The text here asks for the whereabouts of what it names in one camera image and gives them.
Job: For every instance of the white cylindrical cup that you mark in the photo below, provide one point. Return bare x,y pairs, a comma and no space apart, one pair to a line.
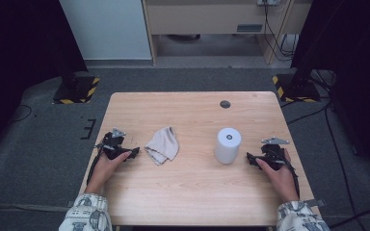
226,149

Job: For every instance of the black curtain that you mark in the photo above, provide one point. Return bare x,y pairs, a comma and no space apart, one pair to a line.
19,48
356,48

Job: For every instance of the grey table edge bracket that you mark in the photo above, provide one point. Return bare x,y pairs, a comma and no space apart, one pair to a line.
70,203
314,203

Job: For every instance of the dark round table grommet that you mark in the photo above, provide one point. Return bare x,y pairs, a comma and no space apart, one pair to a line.
225,104

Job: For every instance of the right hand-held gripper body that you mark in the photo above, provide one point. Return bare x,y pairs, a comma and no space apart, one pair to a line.
273,155

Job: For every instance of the black stand with striped base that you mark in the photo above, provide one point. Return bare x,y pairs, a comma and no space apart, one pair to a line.
297,89
77,91

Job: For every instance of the light wooden cabinet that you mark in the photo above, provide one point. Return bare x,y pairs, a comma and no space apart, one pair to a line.
202,17

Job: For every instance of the white panel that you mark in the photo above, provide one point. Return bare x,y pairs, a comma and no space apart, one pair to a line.
106,29

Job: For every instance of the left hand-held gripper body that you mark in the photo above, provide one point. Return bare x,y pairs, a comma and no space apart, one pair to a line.
112,149

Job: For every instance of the white power strip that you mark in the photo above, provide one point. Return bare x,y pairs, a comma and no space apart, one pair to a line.
268,2

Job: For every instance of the person's right hand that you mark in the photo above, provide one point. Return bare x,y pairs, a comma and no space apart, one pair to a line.
281,183

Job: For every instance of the person's left hand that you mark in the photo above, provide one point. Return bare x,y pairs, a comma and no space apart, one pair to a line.
104,171

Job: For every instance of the beige cloth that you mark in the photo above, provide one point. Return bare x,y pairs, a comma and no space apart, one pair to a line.
163,146

